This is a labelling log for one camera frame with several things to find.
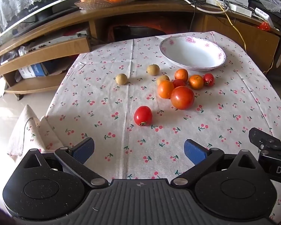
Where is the glass fruit dish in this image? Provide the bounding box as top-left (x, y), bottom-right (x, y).
top-left (74, 0), bottom-right (135, 10)

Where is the blue white cardboard box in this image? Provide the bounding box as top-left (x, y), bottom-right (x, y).
top-left (18, 63), bottom-right (48, 79)

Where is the thick white cable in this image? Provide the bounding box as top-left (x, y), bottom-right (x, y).
top-left (175, 0), bottom-right (230, 14)

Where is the white power strip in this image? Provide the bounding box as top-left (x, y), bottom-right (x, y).
top-left (206, 0), bottom-right (252, 17)

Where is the cherry print tablecloth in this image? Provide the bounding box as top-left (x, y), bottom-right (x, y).
top-left (7, 30), bottom-right (281, 224)

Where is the small red cherry tomato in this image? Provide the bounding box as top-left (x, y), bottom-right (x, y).
top-left (203, 73), bottom-right (214, 87)

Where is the wooden tv stand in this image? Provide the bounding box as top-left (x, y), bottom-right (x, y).
top-left (0, 1), bottom-right (281, 99)

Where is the oval red cherry tomato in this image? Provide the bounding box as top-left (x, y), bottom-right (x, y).
top-left (133, 106), bottom-right (153, 127)

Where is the tan longan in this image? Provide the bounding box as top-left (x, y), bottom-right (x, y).
top-left (115, 74), bottom-right (128, 85)
top-left (147, 64), bottom-right (160, 76)
top-left (156, 75), bottom-right (170, 86)

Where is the white floral porcelain bowl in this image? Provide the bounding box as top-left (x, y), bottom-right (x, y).
top-left (159, 35), bottom-right (226, 71)

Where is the red plastic bag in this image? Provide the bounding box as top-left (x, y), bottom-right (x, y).
top-left (258, 21), bottom-right (271, 32)

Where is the white labelled device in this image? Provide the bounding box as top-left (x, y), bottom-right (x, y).
top-left (254, 7), bottom-right (274, 28)

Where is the silver set-top box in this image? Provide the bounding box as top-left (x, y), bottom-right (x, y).
top-left (18, 29), bottom-right (89, 56)

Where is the hidden red cherry tomato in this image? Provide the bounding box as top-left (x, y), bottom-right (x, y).
top-left (173, 79), bottom-right (185, 88)

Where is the orange mandarin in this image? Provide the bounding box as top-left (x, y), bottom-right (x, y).
top-left (189, 75), bottom-right (204, 90)
top-left (174, 69), bottom-right (188, 83)
top-left (157, 80), bottom-right (175, 99)

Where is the large red tomato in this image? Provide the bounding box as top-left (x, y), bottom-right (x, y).
top-left (170, 86), bottom-right (194, 110)

